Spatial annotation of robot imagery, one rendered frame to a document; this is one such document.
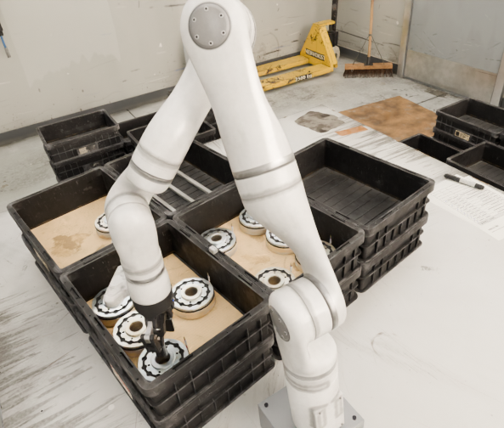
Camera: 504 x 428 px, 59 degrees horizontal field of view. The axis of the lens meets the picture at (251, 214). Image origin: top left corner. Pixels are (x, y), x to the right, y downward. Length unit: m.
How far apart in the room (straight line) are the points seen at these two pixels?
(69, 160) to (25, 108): 1.71
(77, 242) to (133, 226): 0.67
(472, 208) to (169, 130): 1.18
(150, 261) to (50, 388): 0.53
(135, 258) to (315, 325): 0.30
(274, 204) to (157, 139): 0.19
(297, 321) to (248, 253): 0.54
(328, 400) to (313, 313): 0.21
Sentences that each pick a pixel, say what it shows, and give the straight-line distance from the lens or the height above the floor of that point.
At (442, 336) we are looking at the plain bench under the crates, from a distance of 1.19.
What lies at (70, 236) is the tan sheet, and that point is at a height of 0.83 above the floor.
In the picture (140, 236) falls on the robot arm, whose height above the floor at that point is 1.18.
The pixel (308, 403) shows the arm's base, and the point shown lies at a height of 0.90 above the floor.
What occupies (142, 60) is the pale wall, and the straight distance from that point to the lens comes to 4.39.
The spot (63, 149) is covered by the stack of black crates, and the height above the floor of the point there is 0.54.
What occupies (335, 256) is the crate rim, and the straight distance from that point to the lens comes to 1.01.
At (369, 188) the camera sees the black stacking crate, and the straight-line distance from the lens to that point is 1.41.
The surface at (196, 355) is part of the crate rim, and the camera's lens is 0.84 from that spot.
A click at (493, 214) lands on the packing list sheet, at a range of 1.61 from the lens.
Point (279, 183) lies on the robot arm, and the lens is 0.60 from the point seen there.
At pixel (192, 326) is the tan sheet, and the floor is 0.83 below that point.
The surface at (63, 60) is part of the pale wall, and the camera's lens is 4.22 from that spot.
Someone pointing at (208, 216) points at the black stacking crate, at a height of 0.88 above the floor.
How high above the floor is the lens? 1.60
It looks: 36 degrees down
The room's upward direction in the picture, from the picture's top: 5 degrees counter-clockwise
